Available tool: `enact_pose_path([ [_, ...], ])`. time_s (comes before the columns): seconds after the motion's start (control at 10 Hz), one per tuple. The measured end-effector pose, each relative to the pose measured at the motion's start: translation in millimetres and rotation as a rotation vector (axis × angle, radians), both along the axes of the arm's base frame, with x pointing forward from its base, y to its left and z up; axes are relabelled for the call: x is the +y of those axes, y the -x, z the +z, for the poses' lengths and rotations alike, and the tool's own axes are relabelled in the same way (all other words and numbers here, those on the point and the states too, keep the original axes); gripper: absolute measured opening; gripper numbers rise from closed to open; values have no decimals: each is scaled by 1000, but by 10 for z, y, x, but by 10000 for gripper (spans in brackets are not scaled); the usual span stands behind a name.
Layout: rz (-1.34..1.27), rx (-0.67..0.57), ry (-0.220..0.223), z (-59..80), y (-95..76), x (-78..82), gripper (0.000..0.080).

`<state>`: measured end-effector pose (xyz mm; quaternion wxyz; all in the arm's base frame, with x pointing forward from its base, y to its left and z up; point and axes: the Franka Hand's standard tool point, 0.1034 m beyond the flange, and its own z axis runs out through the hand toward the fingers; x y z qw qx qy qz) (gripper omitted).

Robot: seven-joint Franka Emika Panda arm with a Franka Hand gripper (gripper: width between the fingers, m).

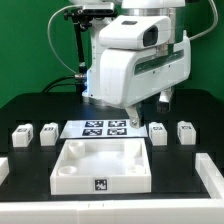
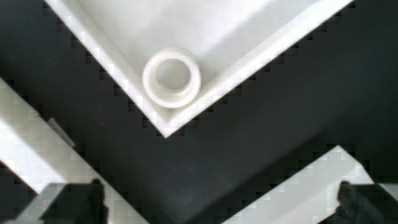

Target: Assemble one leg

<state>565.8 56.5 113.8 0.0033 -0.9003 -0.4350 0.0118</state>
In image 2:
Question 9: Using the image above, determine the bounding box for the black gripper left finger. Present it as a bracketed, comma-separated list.
[16, 179, 110, 224]

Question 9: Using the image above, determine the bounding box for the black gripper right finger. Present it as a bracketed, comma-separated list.
[320, 181, 398, 224]

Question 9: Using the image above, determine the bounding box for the white square tabletop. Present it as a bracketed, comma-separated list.
[44, 0, 354, 136]

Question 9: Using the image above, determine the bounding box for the white L-shaped obstacle fence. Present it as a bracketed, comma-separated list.
[0, 81, 382, 224]

